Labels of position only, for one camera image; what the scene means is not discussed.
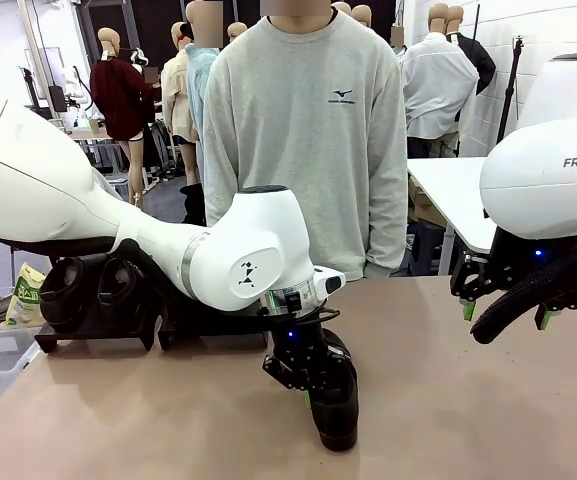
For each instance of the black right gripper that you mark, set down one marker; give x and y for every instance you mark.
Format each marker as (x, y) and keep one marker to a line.
(518, 265)

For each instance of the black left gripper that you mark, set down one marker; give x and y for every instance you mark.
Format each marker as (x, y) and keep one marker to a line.
(298, 350)

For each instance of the black chunky loafer shoe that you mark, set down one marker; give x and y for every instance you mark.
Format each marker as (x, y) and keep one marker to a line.
(338, 425)

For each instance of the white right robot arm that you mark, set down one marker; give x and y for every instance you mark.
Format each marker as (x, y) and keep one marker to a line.
(543, 190)

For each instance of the person right forearm grey sleeve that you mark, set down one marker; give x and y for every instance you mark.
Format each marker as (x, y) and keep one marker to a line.
(218, 200)

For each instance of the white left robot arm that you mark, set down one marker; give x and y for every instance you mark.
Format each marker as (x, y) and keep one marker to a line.
(248, 235)

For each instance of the person left forearm grey sleeve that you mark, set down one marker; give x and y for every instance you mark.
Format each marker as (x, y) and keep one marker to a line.
(388, 225)

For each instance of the black metal shoe stand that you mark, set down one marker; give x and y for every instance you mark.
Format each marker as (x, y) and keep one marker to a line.
(208, 335)
(98, 335)

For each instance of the black equipment case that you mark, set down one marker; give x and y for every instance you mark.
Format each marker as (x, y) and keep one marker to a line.
(428, 250)

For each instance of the cardboard box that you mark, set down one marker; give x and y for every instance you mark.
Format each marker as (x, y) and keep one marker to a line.
(420, 200)

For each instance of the large white table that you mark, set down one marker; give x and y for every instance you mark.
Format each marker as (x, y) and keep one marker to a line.
(448, 180)

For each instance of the black boots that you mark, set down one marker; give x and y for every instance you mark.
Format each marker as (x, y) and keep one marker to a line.
(193, 205)

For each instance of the person in grey sweatshirt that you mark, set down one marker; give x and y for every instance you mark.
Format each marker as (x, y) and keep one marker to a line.
(308, 150)

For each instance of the tall black tripod pole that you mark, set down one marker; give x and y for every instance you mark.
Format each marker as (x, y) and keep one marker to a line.
(512, 85)

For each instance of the mannequin in white shirt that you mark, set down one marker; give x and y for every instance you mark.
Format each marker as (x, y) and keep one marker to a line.
(438, 85)

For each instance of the mannequin in black jacket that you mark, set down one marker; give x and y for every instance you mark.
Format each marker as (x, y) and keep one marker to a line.
(483, 65)

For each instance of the white cloth cover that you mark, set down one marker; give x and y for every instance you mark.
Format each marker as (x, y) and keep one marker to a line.
(110, 182)

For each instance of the green and white bag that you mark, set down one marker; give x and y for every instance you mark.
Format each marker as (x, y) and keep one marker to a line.
(23, 300)

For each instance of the mannequin in beige shirt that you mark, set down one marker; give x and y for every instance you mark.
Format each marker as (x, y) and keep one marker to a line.
(175, 100)

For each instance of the mannequin in light blue shirt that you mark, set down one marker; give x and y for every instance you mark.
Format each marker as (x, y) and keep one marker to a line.
(200, 75)

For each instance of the mannequin in maroon sweater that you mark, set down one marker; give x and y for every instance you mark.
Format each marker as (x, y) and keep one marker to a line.
(118, 100)

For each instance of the black rectangular box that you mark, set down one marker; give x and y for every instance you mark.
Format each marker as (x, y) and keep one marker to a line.
(58, 99)

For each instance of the slanted black tripod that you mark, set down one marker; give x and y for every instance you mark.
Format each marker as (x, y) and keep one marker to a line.
(32, 87)

